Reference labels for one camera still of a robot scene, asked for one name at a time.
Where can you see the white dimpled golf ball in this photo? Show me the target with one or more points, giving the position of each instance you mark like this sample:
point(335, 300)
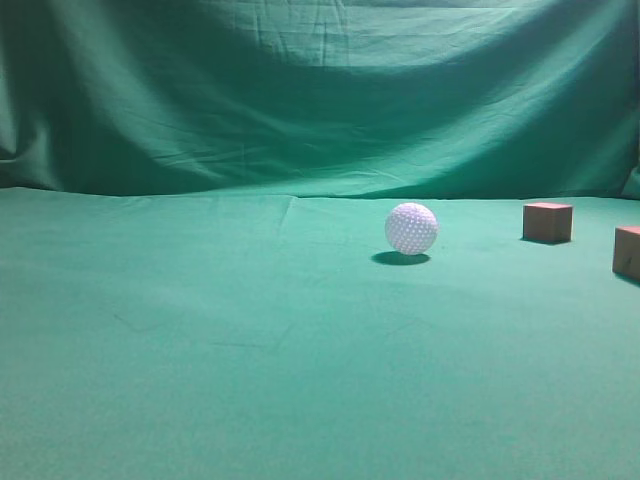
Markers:
point(411, 228)

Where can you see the wooden cube block at edge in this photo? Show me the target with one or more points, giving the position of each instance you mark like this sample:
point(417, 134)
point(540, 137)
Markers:
point(626, 256)

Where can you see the green cloth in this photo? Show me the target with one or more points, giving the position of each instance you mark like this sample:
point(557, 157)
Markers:
point(195, 277)

